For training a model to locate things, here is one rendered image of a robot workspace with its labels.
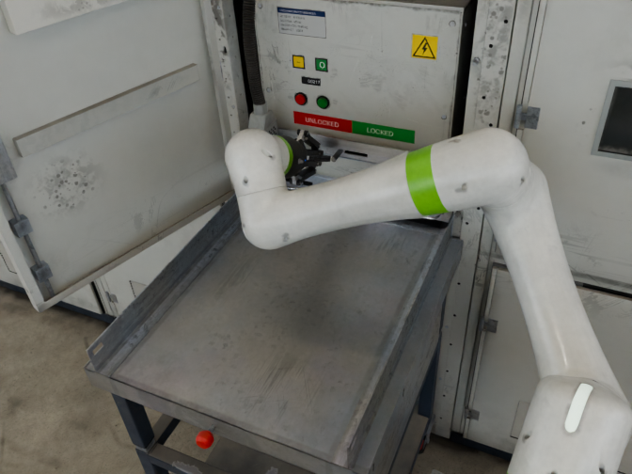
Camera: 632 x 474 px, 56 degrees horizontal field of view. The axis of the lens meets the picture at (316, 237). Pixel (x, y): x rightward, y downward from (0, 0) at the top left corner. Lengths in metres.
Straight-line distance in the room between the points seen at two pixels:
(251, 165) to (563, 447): 0.69
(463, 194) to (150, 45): 0.81
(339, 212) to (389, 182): 0.11
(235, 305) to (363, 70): 0.61
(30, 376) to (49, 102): 1.46
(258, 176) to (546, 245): 0.53
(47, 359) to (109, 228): 1.18
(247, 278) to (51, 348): 1.39
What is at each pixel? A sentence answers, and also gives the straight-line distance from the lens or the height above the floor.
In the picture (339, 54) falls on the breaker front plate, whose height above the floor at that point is 1.27.
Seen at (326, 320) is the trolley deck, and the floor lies 0.85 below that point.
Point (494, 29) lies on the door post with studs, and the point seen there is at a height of 1.37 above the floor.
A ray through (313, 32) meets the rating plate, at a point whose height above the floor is 1.31.
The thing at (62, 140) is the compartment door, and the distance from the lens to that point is 1.40.
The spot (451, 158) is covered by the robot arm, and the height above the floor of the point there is 1.30.
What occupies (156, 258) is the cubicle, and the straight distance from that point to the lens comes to 2.12.
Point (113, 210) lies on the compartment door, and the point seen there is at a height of 0.97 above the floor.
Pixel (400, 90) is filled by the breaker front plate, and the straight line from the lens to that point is 1.42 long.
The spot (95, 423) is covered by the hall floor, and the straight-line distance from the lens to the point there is 2.35.
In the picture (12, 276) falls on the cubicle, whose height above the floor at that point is 0.12.
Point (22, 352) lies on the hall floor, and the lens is 2.72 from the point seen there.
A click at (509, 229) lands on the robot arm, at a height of 1.14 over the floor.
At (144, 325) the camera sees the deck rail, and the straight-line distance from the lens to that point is 1.38.
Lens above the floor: 1.80
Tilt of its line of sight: 39 degrees down
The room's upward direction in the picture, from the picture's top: 4 degrees counter-clockwise
